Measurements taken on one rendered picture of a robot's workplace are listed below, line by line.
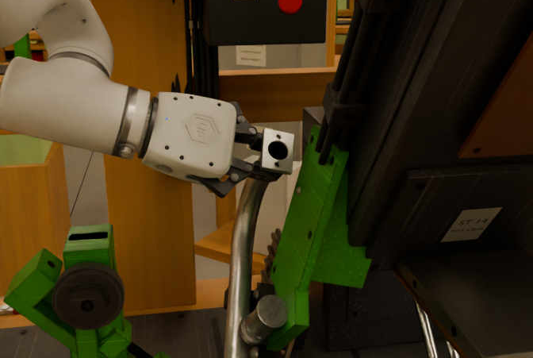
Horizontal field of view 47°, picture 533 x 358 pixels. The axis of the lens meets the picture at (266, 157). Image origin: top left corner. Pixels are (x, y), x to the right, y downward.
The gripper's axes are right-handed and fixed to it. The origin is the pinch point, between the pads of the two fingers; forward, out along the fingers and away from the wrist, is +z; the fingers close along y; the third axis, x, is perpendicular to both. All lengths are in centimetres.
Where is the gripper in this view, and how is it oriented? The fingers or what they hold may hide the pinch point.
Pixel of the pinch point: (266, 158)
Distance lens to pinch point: 77.7
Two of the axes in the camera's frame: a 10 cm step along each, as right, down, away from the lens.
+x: -3.6, 4.2, 8.3
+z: 9.3, 2.4, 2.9
